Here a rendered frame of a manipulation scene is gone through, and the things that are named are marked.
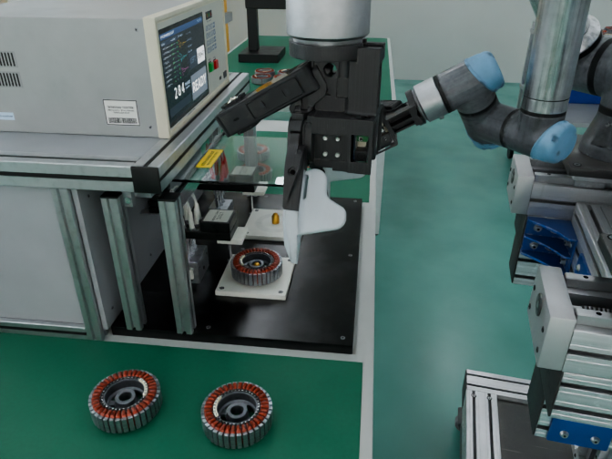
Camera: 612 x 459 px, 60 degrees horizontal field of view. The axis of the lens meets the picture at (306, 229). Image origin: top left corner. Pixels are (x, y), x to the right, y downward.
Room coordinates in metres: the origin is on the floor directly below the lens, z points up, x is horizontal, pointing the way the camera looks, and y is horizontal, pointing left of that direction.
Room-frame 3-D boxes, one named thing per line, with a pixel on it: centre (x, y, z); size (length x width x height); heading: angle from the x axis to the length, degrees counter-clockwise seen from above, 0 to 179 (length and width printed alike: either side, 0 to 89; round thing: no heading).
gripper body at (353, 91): (0.51, -0.03, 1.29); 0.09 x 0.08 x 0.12; 75
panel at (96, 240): (1.14, 0.35, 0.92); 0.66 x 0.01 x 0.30; 173
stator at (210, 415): (0.61, 0.11, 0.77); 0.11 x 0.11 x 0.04
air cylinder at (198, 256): (1.01, 0.25, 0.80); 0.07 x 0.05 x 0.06; 173
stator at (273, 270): (0.99, 0.11, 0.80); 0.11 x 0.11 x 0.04
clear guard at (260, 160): (0.96, 0.12, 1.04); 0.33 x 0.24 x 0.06; 83
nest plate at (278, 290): (0.99, 0.11, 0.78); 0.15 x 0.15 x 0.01; 83
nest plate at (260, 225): (1.23, 0.08, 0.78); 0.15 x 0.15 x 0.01; 83
